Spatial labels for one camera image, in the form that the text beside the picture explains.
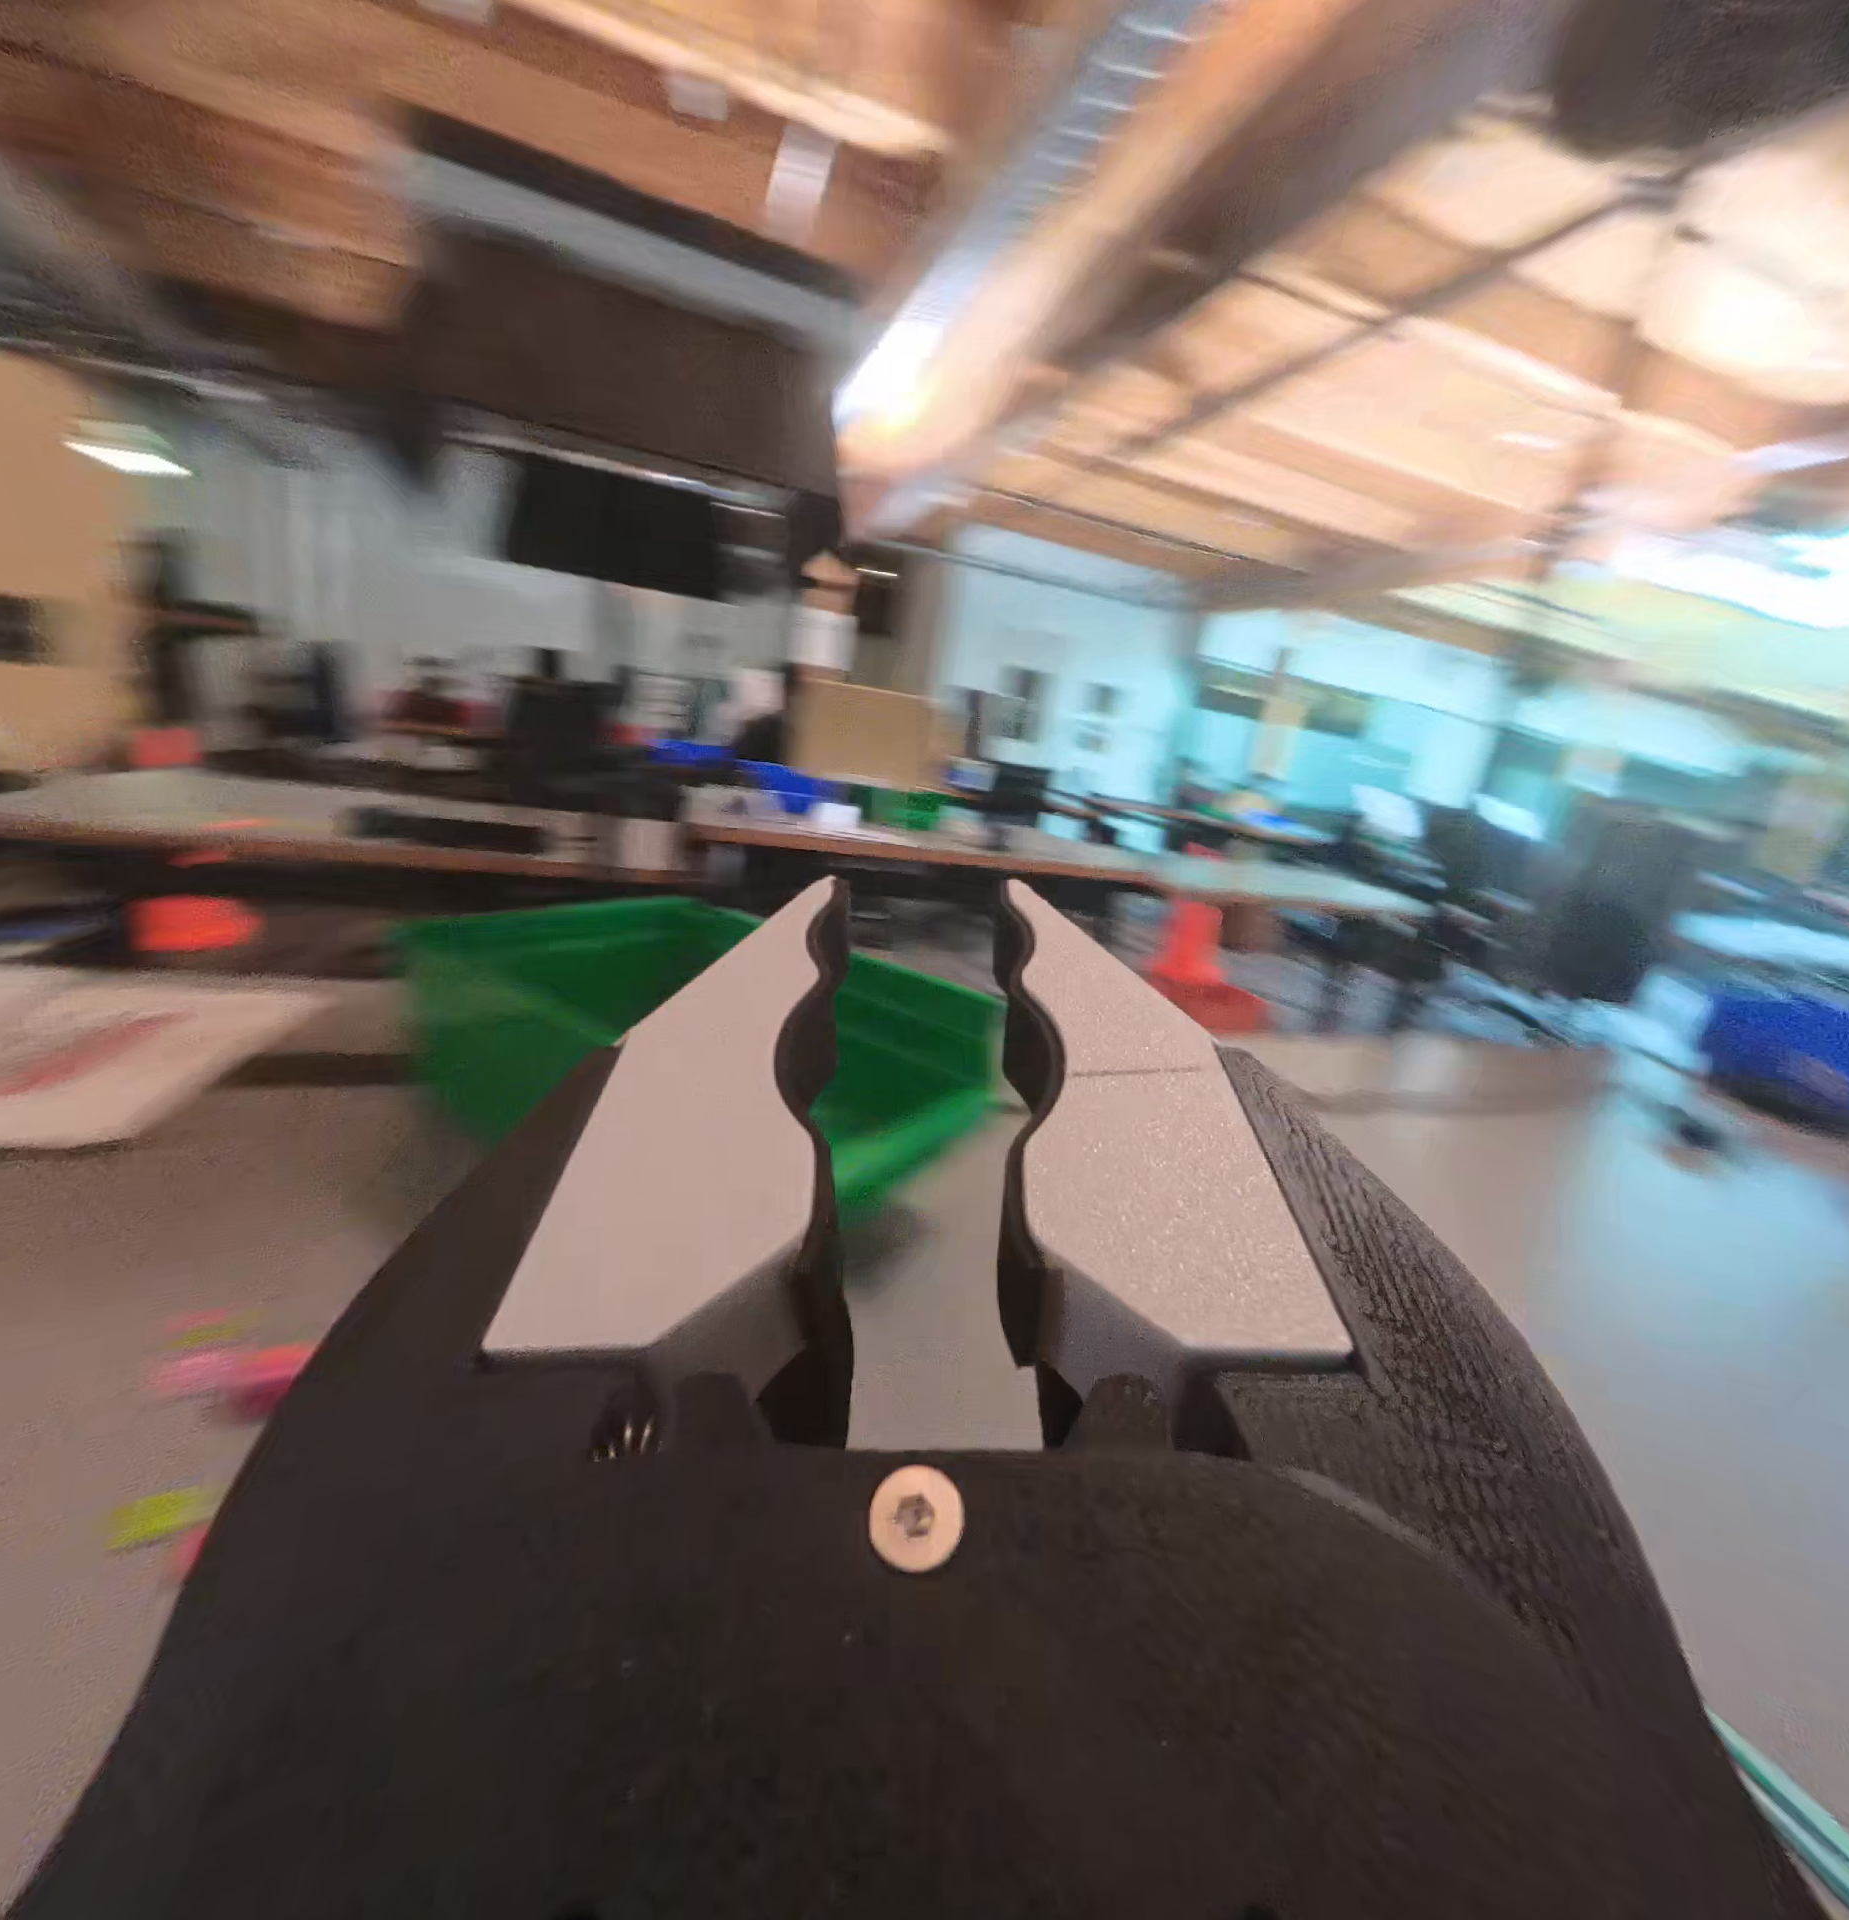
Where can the red plastic bins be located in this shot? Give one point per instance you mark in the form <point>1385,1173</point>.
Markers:
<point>189,921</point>

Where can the grey work table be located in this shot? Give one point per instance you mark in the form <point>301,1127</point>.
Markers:
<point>263,819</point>
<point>1014,863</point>

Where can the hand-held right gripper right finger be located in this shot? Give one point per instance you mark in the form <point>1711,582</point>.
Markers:
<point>1180,1200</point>

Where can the pink lego stud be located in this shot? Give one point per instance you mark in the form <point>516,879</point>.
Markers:
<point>195,1373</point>

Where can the lime leaf with pink flower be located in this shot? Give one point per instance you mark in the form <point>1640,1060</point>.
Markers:
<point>159,1520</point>

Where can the stacked green plastic bins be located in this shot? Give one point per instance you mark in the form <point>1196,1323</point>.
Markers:
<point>489,1020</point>

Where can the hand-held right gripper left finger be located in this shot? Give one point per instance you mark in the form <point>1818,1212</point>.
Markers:
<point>655,1200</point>

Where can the orange traffic cone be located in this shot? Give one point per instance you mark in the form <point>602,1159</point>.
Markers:
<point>1187,959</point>

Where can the magenta lego stud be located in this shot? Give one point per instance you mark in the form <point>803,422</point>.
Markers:
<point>276,1377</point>

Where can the lime lego leaf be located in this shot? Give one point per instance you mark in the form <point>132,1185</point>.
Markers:
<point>213,1327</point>

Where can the cardboard box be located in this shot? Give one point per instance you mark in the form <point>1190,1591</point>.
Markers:
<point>856,737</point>

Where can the blue plastic bin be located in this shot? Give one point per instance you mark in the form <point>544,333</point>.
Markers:
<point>1794,1052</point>

